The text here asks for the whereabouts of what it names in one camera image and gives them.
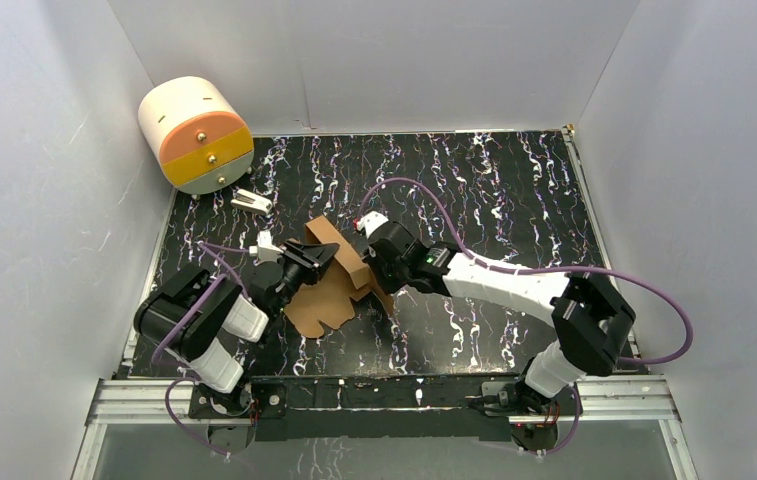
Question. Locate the white stapler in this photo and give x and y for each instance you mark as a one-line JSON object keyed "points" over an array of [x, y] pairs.
{"points": [[251, 202]]}

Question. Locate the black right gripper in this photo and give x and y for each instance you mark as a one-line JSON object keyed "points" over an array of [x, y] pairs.
{"points": [[373, 260]]}

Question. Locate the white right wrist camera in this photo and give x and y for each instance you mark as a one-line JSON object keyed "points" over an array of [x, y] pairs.
{"points": [[370, 222]]}

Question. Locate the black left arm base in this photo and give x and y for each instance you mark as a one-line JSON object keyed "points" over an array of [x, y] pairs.
{"points": [[234, 417]]}

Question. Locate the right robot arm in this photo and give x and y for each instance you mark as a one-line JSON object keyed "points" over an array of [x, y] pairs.
{"points": [[590, 317]]}

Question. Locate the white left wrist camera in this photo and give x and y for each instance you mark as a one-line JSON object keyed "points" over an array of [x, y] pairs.
{"points": [[264, 248]]}

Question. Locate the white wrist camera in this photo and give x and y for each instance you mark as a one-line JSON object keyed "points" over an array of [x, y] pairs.
{"points": [[264, 248], [370, 222]]}

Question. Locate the brown cardboard box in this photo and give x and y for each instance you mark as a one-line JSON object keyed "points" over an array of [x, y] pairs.
{"points": [[330, 302]]}

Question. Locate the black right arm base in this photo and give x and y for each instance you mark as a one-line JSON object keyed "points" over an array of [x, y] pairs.
{"points": [[541, 438]]}

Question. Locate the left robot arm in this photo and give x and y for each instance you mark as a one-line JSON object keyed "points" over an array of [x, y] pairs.
{"points": [[185, 315]]}

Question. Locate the aluminium front rail frame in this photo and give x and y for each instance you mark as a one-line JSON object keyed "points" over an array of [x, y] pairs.
{"points": [[408, 406]]}

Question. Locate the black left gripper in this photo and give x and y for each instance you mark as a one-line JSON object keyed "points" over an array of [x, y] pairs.
{"points": [[302, 261]]}

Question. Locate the round pastel drawer cabinet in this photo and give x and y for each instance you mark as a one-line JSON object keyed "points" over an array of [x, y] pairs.
{"points": [[200, 142]]}

